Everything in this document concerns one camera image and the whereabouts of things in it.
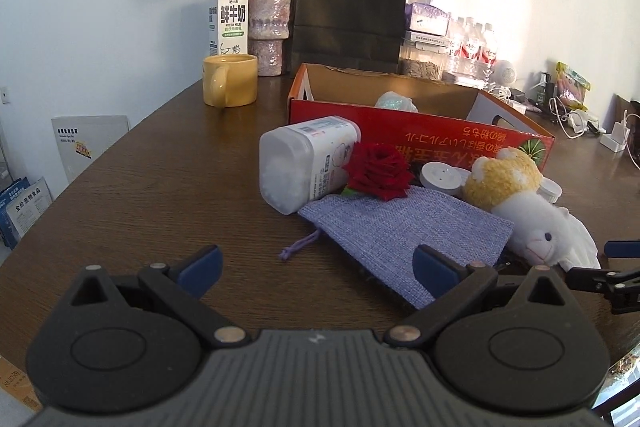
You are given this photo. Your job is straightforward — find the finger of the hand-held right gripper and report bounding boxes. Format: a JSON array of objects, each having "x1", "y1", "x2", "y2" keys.
[
  {"x1": 603, "y1": 240, "x2": 640, "y2": 261},
  {"x1": 565, "y1": 266, "x2": 640, "y2": 314}
]

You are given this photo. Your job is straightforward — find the pink speckled vase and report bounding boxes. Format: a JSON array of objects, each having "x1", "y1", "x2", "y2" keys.
[{"x1": 243, "y1": 0, "x2": 295, "y2": 78}]

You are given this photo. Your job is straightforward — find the white plush sheep toy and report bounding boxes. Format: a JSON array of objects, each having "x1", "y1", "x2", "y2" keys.
[{"x1": 462, "y1": 147, "x2": 601, "y2": 270}]

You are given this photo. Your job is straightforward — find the purple drawstring pouch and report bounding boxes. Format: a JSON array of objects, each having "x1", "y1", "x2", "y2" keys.
[{"x1": 280, "y1": 184, "x2": 515, "y2": 312}]

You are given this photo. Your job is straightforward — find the white panel appliance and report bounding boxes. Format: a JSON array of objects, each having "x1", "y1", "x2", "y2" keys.
[{"x1": 51, "y1": 114, "x2": 131, "y2": 182}]

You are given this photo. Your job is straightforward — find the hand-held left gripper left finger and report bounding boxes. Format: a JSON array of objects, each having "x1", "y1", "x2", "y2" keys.
[{"x1": 67, "y1": 244, "x2": 251, "y2": 349}]

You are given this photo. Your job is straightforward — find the white tin box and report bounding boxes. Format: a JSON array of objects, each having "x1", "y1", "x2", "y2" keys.
[{"x1": 444, "y1": 71, "x2": 493, "y2": 90}]

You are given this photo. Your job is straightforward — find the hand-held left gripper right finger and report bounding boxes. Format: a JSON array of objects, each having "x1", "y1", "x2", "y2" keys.
[{"x1": 382, "y1": 244, "x2": 576, "y2": 349}]

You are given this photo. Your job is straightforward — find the white earphone cable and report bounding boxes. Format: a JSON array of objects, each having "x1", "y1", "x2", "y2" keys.
[{"x1": 547, "y1": 97, "x2": 591, "y2": 138}]

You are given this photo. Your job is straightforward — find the yellow pink snack packet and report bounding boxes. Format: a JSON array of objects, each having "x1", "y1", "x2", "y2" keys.
[{"x1": 556, "y1": 62, "x2": 591, "y2": 110}]

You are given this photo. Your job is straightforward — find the white round speaker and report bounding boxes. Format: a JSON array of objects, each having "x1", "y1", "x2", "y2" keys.
[{"x1": 492, "y1": 59, "x2": 518, "y2": 88}]

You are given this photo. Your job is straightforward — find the clear container of seeds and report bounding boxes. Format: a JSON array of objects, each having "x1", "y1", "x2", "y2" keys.
[{"x1": 398, "y1": 43, "x2": 446, "y2": 82}]

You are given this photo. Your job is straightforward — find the white flat box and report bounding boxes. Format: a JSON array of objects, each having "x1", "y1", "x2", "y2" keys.
[{"x1": 401, "y1": 32, "x2": 447, "y2": 51}]

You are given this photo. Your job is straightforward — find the white round lid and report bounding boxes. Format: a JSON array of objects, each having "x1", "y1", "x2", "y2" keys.
[{"x1": 419, "y1": 161, "x2": 468, "y2": 198}]

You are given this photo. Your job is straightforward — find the purple tissue pack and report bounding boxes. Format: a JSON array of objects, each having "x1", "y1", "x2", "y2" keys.
[{"x1": 404, "y1": 0, "x2": 451, "y2": 35}]

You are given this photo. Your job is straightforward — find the blue boxes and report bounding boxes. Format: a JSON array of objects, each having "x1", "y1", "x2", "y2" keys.
[{"x1": 0, "y1": 177, "x2": 53, "y2": 250}]

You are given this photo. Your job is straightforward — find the brown cardboard box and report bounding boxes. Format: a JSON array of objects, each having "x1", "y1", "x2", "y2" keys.
[{"x1": 0, "y1": 357, "x2": 42, "y2": 412}]

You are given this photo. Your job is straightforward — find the white milk carton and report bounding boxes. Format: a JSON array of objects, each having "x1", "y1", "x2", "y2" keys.
[{"x1": 208, "y1": 0, "x2": 249, "y2": 56}]

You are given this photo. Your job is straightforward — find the iridescent plastic bag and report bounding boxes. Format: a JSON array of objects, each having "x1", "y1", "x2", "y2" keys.
[{"x1": 375, "y1": 91, "x2": 419, "y2": 114}]

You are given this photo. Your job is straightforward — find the red artificial rose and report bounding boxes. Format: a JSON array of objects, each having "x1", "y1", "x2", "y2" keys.
[{"x1": 341, "y1": 143, "x2": 415, "y2": 202}]

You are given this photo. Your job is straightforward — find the yellow mug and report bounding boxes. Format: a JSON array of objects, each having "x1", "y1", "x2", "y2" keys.
[{"x1": 202, "y1": 54, "x2": 259, "y2": 108}]

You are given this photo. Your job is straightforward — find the white plastic jar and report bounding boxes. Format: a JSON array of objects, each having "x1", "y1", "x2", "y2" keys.
[{"x1": 259, "y1": 116, "x2": 362, "y2": 215}]

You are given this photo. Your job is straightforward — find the pack of water bottles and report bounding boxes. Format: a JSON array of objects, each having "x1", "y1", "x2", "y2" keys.
[{"x1": 442, "y1": 13, "x2": 501, "y2": 82}]

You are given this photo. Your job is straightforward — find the white ridged jar cap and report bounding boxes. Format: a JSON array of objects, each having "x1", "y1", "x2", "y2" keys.
[{"x1": 537, "y1": 178, "x2": 563, "y2": 205}]

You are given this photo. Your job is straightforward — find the white charger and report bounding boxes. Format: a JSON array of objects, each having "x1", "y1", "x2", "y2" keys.
[{"x1": 600, "y1": 109, "x2": 633, "y2": 152}]

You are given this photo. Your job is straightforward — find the red cardboard box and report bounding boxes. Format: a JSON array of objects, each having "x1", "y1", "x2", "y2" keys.
[{"x1": 287, "y1": 63, "x2": 557, "y2": 172}]

